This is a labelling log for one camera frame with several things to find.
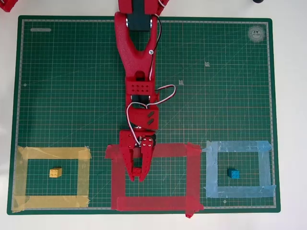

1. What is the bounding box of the red leader arm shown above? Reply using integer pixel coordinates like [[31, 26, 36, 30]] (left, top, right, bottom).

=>
[[0, 0, 19, 13]]

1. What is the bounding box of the red tape square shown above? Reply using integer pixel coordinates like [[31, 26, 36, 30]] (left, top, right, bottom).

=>
[[105, 142, 204, 219]]

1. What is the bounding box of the blue tape square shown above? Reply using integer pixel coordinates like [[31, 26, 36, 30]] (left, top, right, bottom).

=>
[[202, 140, 277, 199]]

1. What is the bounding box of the yellow lego brick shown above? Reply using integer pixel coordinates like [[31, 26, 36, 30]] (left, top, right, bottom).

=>
[[49, 167, 63, 178]]

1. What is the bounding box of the blue lego brick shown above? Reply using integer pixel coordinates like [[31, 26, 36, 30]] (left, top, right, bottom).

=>
[[227, 168, 241, 180]]

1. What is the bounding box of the yellow tape square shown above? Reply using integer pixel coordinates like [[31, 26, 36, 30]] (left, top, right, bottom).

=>
[[12, 145, 93, 213]]

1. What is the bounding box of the green cutting mat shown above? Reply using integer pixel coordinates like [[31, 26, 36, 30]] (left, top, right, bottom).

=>
[[6, 15, 281, 216]]

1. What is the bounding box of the white red black servo cable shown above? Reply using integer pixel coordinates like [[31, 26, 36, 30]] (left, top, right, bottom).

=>
[[126, 102, 147, 146], [148, 14, 163, 81], [145, 84, 177, 107]]

